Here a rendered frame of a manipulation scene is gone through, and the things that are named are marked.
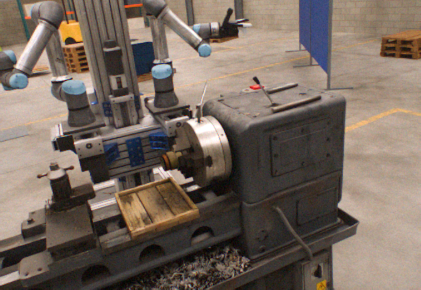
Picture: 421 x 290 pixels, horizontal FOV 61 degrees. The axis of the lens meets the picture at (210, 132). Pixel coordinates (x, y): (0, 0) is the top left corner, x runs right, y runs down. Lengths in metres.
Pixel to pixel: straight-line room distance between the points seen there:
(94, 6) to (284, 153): 1.30
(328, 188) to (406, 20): 10.73
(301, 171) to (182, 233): 0.63
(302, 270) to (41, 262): 1.23
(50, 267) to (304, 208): 1.16
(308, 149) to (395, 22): 11.01
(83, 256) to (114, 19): 1.31
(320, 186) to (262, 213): 0.34
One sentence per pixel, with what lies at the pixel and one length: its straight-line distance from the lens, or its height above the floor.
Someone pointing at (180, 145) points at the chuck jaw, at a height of 1.13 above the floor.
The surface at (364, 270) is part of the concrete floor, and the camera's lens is 2.67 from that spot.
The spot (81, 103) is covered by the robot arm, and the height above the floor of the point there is 1.28.
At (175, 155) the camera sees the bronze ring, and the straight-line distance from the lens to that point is 1.60.
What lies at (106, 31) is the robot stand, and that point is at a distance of 2.21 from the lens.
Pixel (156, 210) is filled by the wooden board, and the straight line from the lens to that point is 1.66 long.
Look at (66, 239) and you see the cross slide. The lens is 1.48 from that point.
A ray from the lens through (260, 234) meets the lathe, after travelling 1.78.
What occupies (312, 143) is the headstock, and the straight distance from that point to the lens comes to 1.73.
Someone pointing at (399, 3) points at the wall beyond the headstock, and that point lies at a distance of 12.52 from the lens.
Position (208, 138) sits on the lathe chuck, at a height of 1.19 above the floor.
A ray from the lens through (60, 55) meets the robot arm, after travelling 2.14.
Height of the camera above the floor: 1.77
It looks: 21 degrees down
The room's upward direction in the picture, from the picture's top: 6 degrees counter-clockwise
